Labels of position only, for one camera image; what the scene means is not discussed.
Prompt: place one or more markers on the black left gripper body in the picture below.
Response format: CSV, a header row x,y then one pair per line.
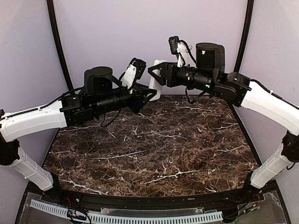
x,y
135,105

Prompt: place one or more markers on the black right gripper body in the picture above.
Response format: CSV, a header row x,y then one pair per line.
x,y
174,80

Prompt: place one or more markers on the white remote control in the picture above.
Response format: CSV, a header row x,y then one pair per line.
x,y
154,84

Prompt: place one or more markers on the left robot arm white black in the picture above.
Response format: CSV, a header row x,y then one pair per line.
x,y
101,93

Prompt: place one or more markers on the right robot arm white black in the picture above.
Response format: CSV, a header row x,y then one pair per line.
x,y
209,77

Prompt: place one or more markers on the small circuit board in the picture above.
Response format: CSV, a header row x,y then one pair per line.
x,y
76,215

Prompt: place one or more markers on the black front frame rail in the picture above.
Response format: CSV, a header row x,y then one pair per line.
x,y
86,201

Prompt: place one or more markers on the white slotted cable duct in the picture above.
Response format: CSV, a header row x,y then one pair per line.
x,y
117,216

